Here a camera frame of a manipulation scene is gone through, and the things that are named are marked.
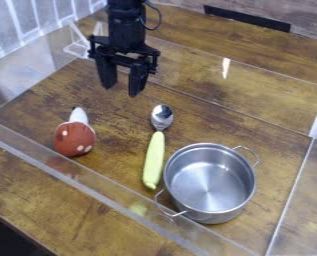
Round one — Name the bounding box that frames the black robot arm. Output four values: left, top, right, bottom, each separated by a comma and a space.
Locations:
89, 0, 161, 97

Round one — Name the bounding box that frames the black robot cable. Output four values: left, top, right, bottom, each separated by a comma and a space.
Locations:
138, 0, 164, 32

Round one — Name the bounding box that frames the clear acrylic triangle stand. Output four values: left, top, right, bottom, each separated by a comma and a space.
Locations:
63, 23, 90, 59

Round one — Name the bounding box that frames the yellow handled metal spoon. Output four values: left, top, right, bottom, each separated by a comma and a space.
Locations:
142, 104, 174, 189

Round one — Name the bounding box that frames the clear acrylic barrier wall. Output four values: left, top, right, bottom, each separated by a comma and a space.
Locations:
0, 125, 257, 256

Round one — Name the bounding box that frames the black strip on table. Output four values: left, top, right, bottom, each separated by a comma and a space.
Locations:
204, 5, 292, 33

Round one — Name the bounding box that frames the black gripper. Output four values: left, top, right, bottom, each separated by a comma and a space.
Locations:
89, 35, 161, 97

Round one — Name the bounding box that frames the white and brown toy mushroom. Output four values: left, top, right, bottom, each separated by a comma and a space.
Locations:
54, 107, 97, 157

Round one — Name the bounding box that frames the silver metal pot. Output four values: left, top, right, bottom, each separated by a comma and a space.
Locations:
154, 143, 260, 224

